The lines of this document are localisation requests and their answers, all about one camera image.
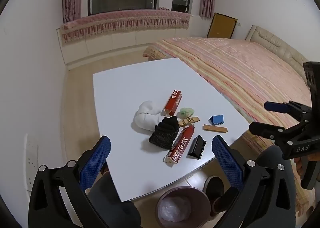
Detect beige padded headboard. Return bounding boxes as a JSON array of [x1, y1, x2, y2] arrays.
[[245, 25, 310, 81]]

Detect clear plastic bin liner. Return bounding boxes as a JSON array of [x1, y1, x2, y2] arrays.
[[160, 196, 192, 223]]

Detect white wall socket panel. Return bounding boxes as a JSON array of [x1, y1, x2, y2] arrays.
[[24, 134, 40, 193]]

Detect green crumpled wrapper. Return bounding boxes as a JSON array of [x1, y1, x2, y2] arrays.
[[179, 108, 195, 119]]

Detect yellow board black frame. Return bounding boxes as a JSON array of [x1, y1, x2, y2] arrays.
[[206, 13, 238, 39]]

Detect white sock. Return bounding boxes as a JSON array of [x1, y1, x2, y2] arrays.
[[131, 101, 163, 132]]

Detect black patterned sock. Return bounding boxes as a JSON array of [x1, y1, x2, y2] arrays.
[[149, 116, 180, 150]]

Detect flat golden box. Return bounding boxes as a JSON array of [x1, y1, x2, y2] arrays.
[[203, 124, 228, 133]]

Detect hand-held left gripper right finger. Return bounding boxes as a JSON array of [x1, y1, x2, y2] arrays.
[[211, 135, 297, 228]]

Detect small black box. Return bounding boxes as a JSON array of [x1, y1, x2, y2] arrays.
[[187, 135, 207, 160]]

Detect small blue box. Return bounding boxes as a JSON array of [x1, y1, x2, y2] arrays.
[[209, 115, 225, 126]]

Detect short red carton box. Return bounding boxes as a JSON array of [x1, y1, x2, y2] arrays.
[[161, 90, 182, 116]]

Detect small golden patterned box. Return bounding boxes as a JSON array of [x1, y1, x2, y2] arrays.
[[177, 116, 200, 127]]

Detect dark slipper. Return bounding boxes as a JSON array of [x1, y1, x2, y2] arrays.
[[204, 175, 225, 216]]

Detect pink window seat cushion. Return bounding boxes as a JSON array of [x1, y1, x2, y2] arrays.
[[61, 9, 192, 42]]

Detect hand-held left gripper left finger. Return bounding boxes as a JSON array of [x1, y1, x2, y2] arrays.
[[29, 135, 112, 228]]

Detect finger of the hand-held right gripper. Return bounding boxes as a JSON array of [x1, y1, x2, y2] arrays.
[[264, 101, 312, 121], [249, 121, 303, 143]]

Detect pink trash bin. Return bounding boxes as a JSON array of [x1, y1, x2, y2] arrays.
[[155, 186, 212, 228]]

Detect long red carton box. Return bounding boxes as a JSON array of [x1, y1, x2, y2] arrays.
[[164, 125, 195, 166]]

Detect bed with striped blanket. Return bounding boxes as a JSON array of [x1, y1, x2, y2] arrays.
[[143, 37, 320, 215]]

